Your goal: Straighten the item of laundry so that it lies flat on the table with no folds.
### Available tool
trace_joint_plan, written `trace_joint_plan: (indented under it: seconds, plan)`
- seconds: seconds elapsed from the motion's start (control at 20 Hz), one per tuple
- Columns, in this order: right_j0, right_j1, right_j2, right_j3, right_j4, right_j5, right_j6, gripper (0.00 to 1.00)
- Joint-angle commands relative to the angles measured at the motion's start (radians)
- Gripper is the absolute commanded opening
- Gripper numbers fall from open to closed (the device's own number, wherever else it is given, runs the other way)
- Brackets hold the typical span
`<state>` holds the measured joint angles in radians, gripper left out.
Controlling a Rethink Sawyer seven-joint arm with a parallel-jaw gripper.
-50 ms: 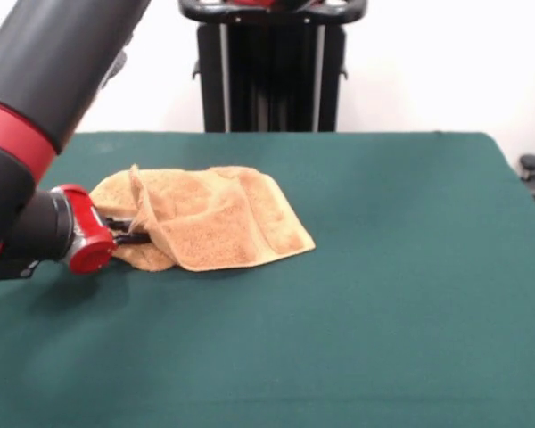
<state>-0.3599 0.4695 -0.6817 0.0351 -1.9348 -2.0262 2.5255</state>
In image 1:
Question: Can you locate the dark green table cloth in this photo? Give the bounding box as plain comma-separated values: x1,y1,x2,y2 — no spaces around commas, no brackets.
0,130,535,428

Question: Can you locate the orange terry towel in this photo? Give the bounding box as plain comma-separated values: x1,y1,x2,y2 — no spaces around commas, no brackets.
88,163,317,274

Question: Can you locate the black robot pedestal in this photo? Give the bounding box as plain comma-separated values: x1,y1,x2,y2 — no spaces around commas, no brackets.
177,0,367,134

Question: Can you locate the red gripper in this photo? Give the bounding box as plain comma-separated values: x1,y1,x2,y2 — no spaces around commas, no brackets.
48,184,153,276

